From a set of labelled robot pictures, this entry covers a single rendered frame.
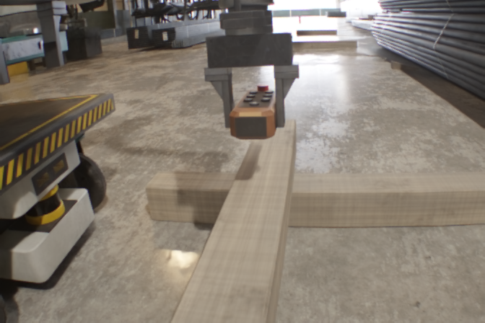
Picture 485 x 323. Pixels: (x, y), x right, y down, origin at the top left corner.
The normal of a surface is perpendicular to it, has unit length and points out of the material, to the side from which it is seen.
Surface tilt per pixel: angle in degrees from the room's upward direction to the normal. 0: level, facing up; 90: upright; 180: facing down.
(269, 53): 90
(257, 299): 0
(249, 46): 90
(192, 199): 90
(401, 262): 0
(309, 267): 0
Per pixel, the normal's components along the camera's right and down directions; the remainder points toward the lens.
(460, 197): -0.18, 0.35
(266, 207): -0.07, -0.94
